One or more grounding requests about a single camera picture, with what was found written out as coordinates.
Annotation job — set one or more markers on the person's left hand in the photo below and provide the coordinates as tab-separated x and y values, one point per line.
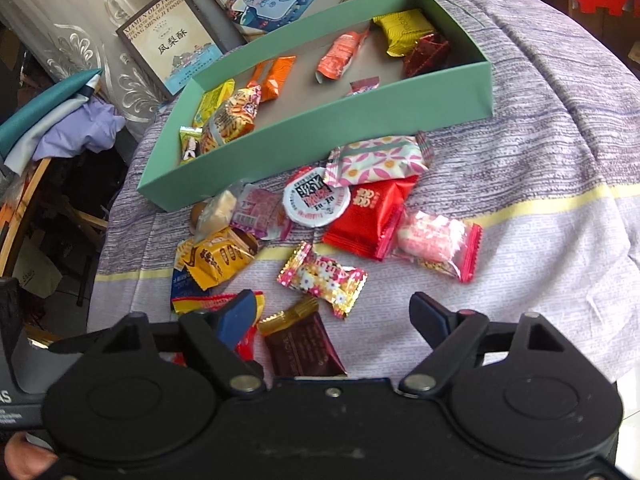
22	457

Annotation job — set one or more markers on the green cardboard box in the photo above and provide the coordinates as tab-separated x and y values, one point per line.
310	125

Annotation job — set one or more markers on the pink translucent snack packet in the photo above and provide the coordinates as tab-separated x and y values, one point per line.
262	210

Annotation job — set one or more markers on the round jelly cup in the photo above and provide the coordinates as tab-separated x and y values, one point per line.
315	197

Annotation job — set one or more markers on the yellow wavy snack packet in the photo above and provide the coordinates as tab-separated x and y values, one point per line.
402	30

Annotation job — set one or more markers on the floral gold candy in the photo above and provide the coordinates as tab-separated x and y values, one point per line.
322	277

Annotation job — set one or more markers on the red snack packet white symbol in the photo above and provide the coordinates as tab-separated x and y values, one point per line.
370	215

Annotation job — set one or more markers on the small green snack packet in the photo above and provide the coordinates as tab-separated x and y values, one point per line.
190	146

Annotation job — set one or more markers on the wooden rack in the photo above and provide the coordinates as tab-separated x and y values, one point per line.
45	210

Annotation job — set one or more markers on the orange-red snack packet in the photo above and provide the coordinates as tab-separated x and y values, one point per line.
342	55

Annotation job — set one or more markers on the pink floral snack packet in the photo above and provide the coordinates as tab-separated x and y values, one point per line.
380	160

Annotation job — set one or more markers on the pink marshmallow packet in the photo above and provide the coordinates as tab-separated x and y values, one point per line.
435	242

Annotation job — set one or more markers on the lavender cloth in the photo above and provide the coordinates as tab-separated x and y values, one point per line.
85	127

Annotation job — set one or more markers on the teal cloth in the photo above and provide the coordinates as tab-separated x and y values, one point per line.
45	105

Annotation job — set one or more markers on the brown framed pastry box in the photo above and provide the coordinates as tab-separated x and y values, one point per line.
170	45

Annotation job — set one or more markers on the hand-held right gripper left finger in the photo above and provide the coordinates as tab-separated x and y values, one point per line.
240	317

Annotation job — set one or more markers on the purple striped tablecloth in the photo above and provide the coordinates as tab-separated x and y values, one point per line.
550	160

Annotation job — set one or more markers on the brown chocolate packet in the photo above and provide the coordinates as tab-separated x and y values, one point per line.
305	345

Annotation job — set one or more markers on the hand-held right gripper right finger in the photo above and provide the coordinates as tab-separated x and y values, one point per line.
425	315

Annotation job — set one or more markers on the small pink candy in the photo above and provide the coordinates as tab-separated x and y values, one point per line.
364	86

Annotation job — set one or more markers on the orange wavy snack packet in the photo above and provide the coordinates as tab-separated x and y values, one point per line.
272	77

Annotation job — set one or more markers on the blue snack packet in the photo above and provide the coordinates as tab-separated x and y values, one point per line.
185	282

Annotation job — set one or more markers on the white lace curtain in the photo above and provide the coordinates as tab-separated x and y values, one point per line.
75	25

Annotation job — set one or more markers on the clear snack packet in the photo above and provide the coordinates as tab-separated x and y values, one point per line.
220	210

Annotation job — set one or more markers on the orange noodle snack packet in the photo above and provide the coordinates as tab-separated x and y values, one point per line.
232	120

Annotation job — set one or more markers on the yellow brown snack packet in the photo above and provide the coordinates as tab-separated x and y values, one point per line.
220	255

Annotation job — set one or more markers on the brown pudding cup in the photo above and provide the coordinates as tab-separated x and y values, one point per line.
197	217

